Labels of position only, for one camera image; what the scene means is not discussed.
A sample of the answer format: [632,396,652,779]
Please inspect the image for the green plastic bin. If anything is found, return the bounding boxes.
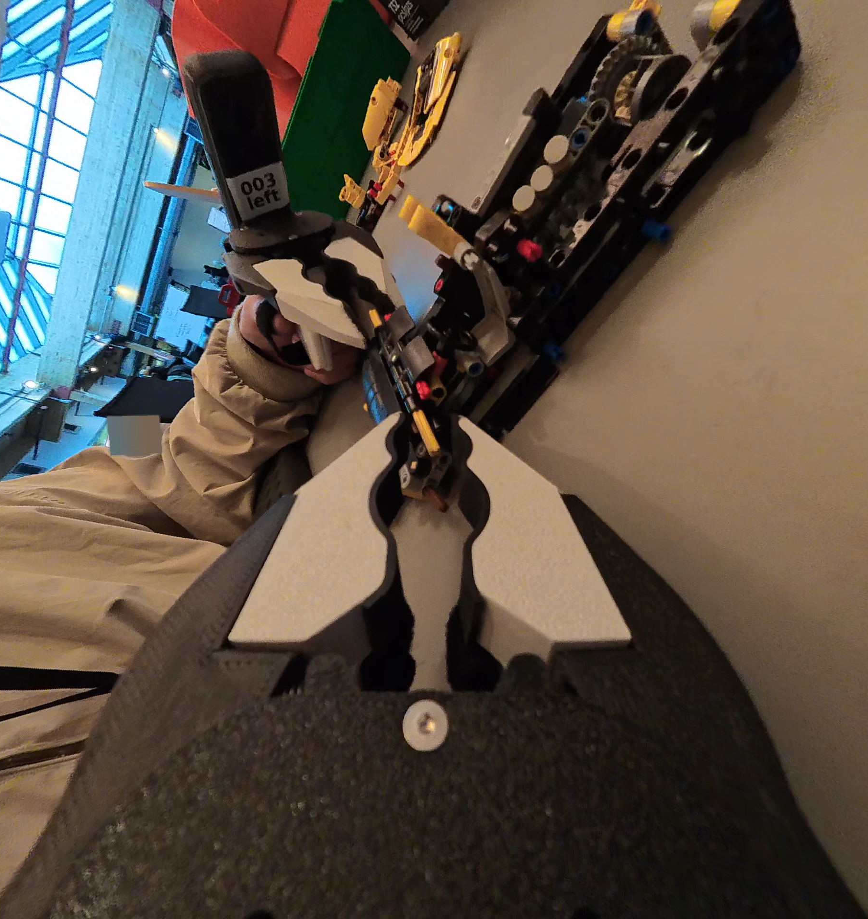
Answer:
[282,0,413,224]

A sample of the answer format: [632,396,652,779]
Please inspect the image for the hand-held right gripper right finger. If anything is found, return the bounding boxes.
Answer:
[443,416,633,692]

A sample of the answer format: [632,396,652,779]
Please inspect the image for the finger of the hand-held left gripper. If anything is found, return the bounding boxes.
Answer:
[325,235,407,320]
[250,257,368,351]

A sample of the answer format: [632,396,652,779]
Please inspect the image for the person's left forearm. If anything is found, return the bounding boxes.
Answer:
[159,316,328,548]

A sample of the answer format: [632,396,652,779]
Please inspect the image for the dark toy set box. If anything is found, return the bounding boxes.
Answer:
[387,0,452,38]

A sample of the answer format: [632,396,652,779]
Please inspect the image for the yellow toy hood section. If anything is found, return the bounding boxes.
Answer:
[362,78,408,153]

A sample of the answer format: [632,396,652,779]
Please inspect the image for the yellow toy car side panel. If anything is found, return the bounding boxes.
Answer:
[396,32,467,168]

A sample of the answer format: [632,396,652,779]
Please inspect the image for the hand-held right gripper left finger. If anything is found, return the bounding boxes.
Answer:
[227,415,416,692]

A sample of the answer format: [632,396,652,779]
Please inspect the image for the tan board white stand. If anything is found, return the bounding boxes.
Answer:
[144,179,223,207]

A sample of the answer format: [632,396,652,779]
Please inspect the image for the person's left hand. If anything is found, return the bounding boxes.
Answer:
[235,300,363,386]

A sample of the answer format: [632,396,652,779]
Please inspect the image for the yellow toy beam red pins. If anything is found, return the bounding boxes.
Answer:
[368,168,406,211]

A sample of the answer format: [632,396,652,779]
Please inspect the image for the red plastic bin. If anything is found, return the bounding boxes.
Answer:
[171,0,334,137]

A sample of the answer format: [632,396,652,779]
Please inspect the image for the black toy car chassis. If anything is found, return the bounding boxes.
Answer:
[361,0,802,512]

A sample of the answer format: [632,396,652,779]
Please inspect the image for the grey desk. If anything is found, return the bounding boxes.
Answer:
[312,0,868,919]

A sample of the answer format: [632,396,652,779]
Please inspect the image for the black neck strap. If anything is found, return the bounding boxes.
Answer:
[0,664,119,729]

